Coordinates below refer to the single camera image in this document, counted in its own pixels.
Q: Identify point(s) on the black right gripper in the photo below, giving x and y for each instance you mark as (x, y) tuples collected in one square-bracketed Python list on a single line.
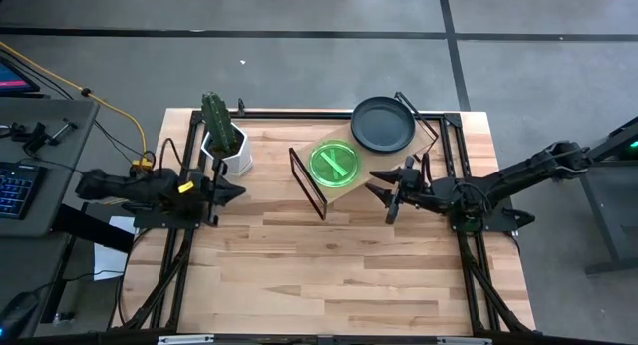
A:
[(423, 198)]

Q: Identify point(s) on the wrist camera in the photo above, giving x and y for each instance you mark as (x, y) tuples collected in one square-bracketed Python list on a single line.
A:
[(202, 193), (411, 179)]

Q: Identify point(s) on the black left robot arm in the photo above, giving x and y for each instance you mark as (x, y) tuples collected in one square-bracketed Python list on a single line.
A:
[(124, 188)]

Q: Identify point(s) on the green cactus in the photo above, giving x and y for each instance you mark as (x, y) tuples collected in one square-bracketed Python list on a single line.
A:
[(219, 123)]

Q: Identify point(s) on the white paper sheet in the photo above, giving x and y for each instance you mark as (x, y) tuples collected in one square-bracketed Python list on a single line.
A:
[(107, 260)]

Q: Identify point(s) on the grey desk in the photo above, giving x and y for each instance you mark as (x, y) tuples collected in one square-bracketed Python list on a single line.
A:
[(85, 150)]

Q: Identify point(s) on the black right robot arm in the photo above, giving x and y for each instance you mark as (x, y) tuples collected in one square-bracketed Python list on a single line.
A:
[(523, 170)]

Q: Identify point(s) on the yellow tag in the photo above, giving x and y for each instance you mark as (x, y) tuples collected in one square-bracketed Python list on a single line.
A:
[(186, 187)]

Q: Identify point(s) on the white plant pot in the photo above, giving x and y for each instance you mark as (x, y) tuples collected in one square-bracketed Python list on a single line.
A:
[(241, 160)]

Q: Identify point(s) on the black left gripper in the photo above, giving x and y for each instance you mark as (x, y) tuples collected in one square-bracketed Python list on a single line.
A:
[(216, 213)]

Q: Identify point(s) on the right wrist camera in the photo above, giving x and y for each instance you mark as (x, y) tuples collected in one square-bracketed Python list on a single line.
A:
[(411, 179)]

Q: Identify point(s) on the black aluminium rig frame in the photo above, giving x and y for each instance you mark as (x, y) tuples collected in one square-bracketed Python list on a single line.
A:
[(279, 115)]

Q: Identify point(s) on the lit computer screen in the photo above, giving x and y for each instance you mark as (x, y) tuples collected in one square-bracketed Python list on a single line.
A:
[(12, 78)]

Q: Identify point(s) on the backlit black keyboard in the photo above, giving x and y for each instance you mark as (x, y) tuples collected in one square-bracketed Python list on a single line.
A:
[(20, 190)]

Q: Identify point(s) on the green transparent plate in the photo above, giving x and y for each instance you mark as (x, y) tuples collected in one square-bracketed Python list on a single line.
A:
[(324, 175), (344, 150), (334, 163)]

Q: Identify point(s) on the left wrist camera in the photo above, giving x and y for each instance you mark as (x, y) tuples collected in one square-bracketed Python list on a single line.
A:
[(202, 193)]

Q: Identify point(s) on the black computer mouse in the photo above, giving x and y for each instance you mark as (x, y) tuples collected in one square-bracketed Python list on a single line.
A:
[(17, 312)]

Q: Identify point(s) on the black clamp tool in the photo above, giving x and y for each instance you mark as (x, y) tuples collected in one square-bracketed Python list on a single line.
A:
[(37, 138)]

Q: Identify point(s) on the silver aluminium bracket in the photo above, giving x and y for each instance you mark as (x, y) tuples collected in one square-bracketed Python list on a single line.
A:
[(463, 341), (184, 340)]

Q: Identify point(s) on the black frame wooden shelf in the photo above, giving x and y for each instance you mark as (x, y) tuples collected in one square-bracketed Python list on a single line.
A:
[(371, 159)]

